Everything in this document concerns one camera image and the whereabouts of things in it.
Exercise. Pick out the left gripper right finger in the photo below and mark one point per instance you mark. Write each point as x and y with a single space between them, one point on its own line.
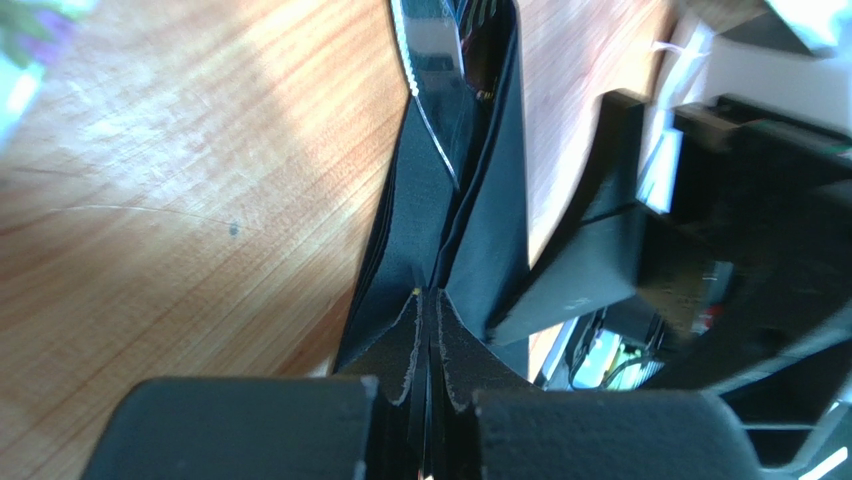
486 422

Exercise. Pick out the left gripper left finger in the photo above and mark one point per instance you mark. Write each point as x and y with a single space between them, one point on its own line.
353 425

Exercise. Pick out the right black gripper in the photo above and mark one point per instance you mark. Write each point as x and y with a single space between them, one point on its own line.
757 238

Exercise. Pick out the black paper napkin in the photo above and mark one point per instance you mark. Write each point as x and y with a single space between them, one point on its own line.
472 243

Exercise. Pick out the silver knife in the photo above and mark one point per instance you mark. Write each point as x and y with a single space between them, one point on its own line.
430 51

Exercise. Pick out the iridescent fork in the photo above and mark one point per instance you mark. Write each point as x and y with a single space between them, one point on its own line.
484 29

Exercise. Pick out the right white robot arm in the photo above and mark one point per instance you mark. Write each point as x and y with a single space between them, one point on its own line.
762 73

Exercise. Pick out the floral cloth mat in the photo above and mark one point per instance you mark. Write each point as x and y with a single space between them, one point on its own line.
33 35

